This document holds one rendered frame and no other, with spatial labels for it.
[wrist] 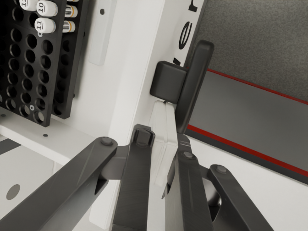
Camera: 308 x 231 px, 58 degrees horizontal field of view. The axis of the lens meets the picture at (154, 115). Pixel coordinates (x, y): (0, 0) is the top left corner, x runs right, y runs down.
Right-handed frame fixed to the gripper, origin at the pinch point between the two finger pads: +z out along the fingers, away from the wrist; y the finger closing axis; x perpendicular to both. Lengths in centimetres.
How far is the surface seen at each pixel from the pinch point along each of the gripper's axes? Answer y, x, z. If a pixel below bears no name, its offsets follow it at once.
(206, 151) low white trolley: 8.6, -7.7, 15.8
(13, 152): -14.8, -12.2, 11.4
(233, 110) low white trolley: 18.7, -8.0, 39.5
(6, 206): -14.9, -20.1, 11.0
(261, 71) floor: 40, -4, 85
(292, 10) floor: 41, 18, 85
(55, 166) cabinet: -11.8, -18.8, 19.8
